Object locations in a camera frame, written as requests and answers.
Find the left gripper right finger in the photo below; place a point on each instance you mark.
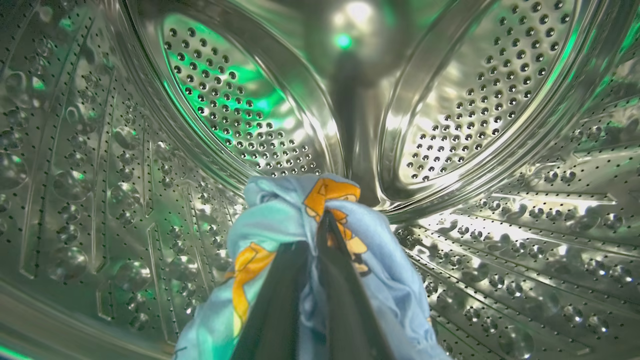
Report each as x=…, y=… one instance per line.
x=350, y=310

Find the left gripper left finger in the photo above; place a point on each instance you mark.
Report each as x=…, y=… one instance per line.
x=275, y=310

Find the blue garment with orange print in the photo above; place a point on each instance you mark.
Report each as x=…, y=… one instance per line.
x=280, y=215

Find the stainless steel washer drum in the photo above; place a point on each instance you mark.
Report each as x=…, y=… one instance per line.
x=500, y=100

